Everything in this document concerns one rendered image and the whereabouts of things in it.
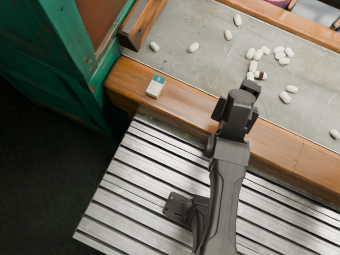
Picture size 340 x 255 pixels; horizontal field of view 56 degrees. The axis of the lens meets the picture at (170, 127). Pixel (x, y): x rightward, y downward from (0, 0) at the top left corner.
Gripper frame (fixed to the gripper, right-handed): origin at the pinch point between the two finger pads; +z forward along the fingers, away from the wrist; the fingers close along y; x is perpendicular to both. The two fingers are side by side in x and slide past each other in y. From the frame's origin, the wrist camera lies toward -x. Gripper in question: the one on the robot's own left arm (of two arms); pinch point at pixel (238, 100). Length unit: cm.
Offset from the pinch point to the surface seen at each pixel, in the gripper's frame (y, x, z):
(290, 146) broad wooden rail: -18.4, 7.0, 0.6
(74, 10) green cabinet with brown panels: 37.4, -14.7, -23.2
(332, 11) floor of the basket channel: -19, -22, 48
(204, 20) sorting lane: 19.1, -9.3, 23.3
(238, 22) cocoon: 8.9, -12.4, 24.3
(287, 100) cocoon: -13.2, -0.9, 10.8
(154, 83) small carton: 23.2, 5.3, -0.6
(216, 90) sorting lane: 6.6, 3.8, 8.1
